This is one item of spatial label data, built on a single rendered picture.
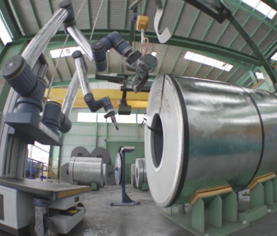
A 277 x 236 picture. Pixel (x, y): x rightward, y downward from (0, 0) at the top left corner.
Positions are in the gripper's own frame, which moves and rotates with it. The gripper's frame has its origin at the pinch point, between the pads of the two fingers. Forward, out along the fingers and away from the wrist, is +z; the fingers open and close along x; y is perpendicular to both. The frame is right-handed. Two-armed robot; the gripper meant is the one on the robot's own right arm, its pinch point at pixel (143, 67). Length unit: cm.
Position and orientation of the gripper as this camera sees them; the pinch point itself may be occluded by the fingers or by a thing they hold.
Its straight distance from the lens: 122.5
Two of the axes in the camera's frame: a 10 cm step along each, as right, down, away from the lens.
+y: 0.6, 0.4, -10.0
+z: 7.0, 7.1, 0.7
